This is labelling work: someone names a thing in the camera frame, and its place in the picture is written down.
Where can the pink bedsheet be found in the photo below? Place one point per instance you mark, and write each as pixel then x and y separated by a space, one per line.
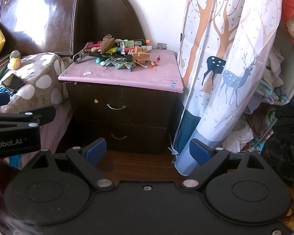
pixel 61 127

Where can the green stick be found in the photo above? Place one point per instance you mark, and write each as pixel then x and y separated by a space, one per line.
pixel 1 74

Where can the pile of light clothes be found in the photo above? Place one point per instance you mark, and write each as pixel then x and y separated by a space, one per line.
pixel 272 83

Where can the red white marker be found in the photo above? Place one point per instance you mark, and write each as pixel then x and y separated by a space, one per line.
pixel 137 49

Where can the brown white-spotted blanket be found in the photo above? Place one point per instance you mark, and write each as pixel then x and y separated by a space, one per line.
pixel 39 78

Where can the deer print fabric cover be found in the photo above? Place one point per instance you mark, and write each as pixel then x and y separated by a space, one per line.
pixel 225 66

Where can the red pen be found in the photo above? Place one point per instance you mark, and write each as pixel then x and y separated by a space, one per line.
pixel 93 46

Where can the brown pouch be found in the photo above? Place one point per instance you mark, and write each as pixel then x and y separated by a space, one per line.
pixel 108 44

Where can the yellow green toy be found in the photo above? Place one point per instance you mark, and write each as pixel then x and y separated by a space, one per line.
pixel 112 50

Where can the dark wooden nightstand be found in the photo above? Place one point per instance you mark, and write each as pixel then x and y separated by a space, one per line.
pixel 122 117

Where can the teal small toy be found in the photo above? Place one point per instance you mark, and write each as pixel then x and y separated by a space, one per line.
pixel 98 60

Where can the dark drawer with round sticker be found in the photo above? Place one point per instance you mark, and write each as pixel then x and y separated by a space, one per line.
pixel 117 107

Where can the black smartphone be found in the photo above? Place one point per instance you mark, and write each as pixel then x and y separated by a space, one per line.
pixel 12 83

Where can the dark checked cloth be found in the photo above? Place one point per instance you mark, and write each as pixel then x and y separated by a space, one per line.
pixel 284 151

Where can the dark wooden headboard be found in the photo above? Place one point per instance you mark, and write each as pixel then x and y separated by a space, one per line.
pixel 46 17

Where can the dark plain drawer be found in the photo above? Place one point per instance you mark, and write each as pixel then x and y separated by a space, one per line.
pixel 120 137

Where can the yellow green plush balls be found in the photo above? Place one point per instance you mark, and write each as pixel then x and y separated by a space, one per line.
pixel 14 61

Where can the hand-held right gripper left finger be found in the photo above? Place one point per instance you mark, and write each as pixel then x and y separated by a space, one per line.
pixel 96 151

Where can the wooden interlocking puzzle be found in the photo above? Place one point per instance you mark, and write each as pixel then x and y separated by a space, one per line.
pixel 139 53

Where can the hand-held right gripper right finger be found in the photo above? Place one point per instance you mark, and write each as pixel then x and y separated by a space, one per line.
pixel 201 151

